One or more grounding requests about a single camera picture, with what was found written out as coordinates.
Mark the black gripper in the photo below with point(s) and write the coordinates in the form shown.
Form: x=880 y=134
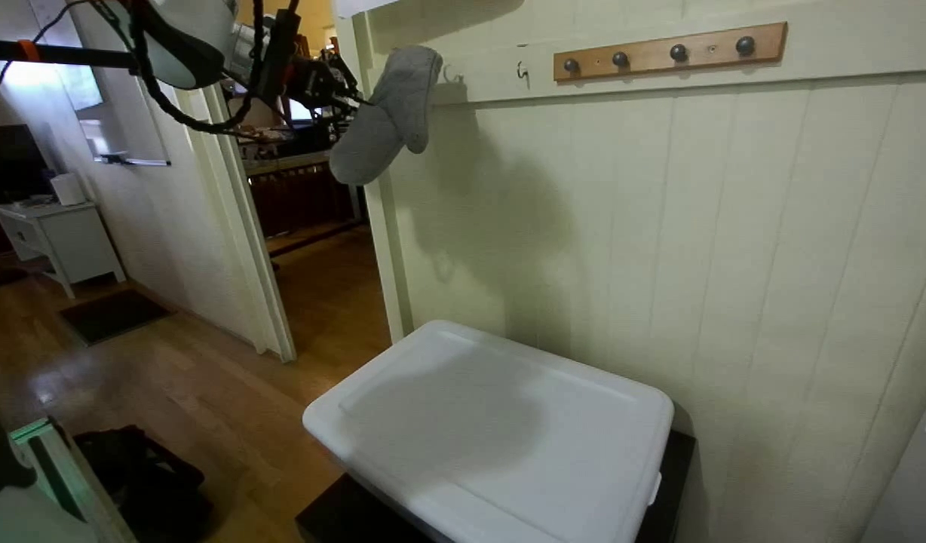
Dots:
x=277 y=54

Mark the grey quilted oven mitten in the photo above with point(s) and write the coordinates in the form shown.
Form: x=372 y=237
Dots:
x=390 y=121

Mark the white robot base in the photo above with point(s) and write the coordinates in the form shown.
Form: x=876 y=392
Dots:
x=50 y=491

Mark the white small side table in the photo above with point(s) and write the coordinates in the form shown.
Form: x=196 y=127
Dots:
x=62 y=242

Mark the dark floor mat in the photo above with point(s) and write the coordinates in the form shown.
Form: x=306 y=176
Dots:
x=113 y=315

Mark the white plastic storage bin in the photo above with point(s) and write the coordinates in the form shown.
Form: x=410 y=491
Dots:
x=495 y=442

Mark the black bag on floor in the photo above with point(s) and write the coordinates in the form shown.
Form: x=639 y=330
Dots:
x=153 y=487

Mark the wooden peg rack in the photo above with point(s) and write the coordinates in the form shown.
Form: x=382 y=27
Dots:
x=713 y=50

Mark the black camera tripod arm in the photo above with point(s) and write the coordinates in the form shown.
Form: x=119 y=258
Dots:
x=31 y=52

